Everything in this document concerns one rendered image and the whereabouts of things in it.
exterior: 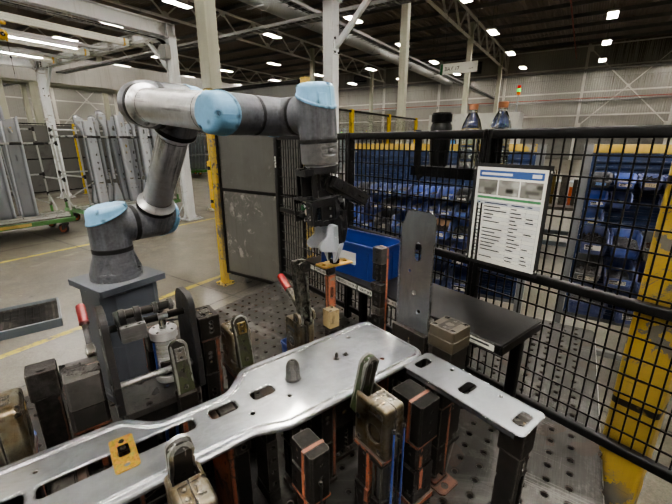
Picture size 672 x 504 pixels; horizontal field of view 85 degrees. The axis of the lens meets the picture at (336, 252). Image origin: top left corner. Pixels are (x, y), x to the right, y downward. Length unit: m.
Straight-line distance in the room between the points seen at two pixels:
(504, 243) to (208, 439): 0.92
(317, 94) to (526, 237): 0.72
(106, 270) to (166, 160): 0.39
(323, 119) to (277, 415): 0.58
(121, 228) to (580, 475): 1.44
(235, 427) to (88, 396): 0.30
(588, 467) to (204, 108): 1.24
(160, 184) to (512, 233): 1.05
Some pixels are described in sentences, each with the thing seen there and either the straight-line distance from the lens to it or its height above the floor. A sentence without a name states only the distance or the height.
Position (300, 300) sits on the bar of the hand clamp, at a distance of 0.99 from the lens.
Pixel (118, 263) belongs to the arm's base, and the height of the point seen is 1.16.
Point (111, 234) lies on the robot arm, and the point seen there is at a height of 1.25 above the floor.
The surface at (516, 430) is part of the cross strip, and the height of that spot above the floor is 1.00.
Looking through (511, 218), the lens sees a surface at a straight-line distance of 1.17.
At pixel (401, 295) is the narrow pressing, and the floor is 1.09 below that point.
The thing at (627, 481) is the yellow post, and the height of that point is 0.65.
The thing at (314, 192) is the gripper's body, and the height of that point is 1.42.
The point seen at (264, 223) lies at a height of 0.76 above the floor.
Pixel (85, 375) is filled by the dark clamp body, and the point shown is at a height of 1.08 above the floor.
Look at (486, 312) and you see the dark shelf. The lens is 1.19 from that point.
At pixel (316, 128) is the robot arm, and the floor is 1.54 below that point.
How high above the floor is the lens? 1.51
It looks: 17 degrees down
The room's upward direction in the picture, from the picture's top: straight up
